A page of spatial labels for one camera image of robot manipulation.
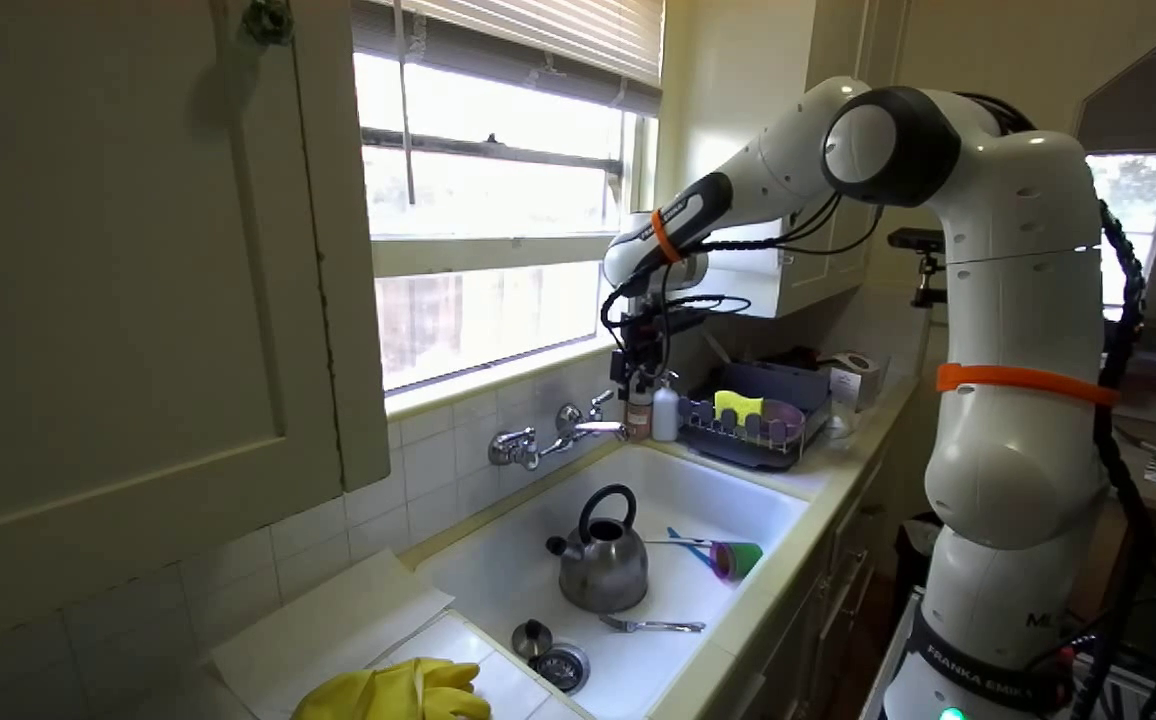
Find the white pump soap bottle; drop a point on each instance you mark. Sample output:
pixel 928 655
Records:
pixel 665 416

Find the white countertop container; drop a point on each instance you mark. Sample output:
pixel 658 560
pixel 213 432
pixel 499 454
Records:
pixel 855 380

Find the cream lower kitchen cabinets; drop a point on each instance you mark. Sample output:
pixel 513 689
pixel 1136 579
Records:
pixel 821 603

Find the chrome tap spout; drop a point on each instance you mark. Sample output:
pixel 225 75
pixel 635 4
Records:
pixel 580 424

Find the white ceramic sink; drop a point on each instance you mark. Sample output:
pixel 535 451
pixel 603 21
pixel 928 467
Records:
pixel 721 513

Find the kitchen window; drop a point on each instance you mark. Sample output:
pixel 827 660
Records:
pixel 471 214

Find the green cabinet knob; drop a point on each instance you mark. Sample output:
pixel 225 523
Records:
pixel 264 21

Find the small side window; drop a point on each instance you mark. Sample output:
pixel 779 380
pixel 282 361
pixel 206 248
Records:
pixel 1136 226

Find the cream cabinet door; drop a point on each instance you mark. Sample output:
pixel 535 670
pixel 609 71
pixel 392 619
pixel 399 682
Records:
pixel 120 253

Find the orange label soap bottle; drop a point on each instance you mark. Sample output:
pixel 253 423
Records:
pixel 637 423

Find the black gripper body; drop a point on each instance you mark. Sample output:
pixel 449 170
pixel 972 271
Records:
pixel 642 346

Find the black camera on stand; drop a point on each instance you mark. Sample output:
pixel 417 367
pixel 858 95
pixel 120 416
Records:
pixel 921 243

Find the round metal sink stopper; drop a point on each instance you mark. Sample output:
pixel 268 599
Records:
pixel 528 639

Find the window blind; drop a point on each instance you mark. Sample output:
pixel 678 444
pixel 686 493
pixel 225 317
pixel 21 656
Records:
pixel 537 34

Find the yellow sponge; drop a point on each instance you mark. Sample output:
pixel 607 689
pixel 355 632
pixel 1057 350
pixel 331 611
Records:
pixel 736 407

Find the thin blind wand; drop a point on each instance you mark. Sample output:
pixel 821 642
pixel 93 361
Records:
pixel 407 105

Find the chrome wall tap body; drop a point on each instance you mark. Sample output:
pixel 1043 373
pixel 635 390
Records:
pixel 528 451

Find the metal drain strainer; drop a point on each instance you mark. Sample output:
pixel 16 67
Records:
pixel 563 670

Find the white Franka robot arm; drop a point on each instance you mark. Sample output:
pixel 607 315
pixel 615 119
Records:
pixel 1017 467

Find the yellow rubber gloves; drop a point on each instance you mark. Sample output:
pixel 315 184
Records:
pixel 399 689

